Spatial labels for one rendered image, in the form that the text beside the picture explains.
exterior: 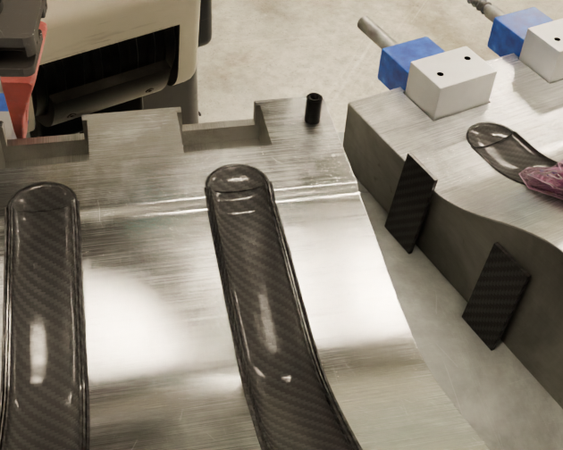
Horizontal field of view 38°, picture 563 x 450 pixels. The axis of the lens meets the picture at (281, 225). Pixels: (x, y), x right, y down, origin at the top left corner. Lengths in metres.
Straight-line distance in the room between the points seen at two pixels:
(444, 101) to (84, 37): 0.39
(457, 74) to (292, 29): 1.74
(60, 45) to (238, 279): 0.45
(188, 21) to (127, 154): 0.41
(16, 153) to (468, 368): 0.31
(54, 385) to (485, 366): 0.26
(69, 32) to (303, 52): 1.44
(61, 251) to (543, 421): 0.29
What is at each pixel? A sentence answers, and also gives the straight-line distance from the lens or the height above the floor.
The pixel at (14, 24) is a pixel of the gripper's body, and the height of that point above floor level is 0.93.
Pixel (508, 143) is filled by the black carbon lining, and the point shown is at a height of 0.85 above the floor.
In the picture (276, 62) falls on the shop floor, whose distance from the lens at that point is 2.18.
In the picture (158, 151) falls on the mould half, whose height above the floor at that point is 0.89.
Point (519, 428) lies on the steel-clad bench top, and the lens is 0.50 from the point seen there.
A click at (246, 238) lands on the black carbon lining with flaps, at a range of 0.45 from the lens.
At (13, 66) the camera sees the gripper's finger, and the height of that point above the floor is 0.91.
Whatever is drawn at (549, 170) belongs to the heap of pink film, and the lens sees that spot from 0.56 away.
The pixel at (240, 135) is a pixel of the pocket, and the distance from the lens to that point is 0.54.
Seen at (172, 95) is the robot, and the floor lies 0.42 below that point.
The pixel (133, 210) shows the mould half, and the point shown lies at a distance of 0.46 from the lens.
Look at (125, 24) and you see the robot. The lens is 0.85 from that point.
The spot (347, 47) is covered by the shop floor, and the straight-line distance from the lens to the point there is 2.26.
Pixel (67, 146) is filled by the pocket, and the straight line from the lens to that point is 0.54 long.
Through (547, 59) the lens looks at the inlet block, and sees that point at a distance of 0.66.
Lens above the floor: 1.21
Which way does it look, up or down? 45 degrees down
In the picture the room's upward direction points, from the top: 4 degrees clockwise
